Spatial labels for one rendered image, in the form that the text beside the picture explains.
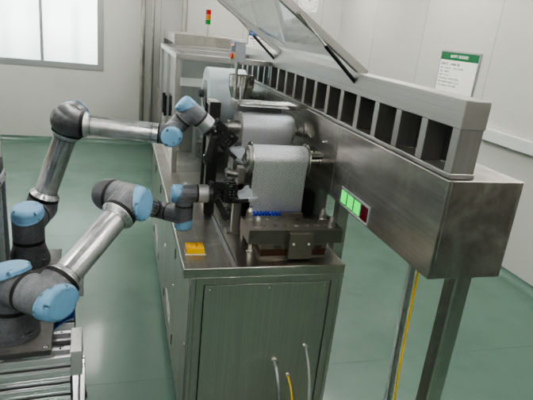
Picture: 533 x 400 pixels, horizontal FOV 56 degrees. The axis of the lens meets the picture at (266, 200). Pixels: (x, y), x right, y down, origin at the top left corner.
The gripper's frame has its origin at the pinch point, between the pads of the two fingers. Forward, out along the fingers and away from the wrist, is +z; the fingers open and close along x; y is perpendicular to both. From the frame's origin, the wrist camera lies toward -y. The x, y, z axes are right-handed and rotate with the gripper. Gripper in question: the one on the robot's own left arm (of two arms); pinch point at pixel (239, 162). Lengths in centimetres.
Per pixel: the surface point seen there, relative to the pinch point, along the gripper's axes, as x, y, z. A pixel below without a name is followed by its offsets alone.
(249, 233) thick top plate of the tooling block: -24.8, -16.8, 14.2
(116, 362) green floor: 38, -126, 41
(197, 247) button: -16.6, -35.8, 5.5
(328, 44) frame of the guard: -19, 55, -13
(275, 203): -5.1, -2.3, 22.9
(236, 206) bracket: 3.0, -15.4, 14.1
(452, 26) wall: 264, 232, 159
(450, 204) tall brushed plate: -89, 35, 21
